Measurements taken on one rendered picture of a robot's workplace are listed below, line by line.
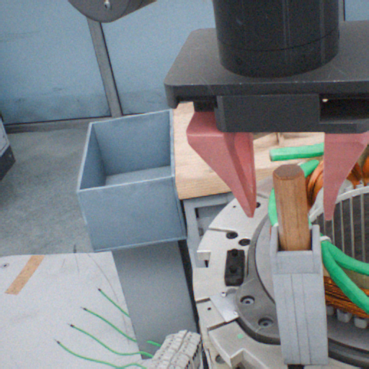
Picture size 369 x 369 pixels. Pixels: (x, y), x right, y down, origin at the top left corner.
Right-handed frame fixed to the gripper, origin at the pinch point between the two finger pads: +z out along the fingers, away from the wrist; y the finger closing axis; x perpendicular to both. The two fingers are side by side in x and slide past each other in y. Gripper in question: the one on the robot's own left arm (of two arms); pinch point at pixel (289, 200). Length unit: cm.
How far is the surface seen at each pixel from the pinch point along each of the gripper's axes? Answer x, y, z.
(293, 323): -2.0, 0.0, 7.8
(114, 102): 217, -110, 114
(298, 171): 0.0, 0.6, -2.0
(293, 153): 14.1, -1.6, 6.1
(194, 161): 28.0, -14.4, 16.4
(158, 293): 24.9, -20.9, 34.2
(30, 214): 160, -131, 133
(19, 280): 38, -50, 47
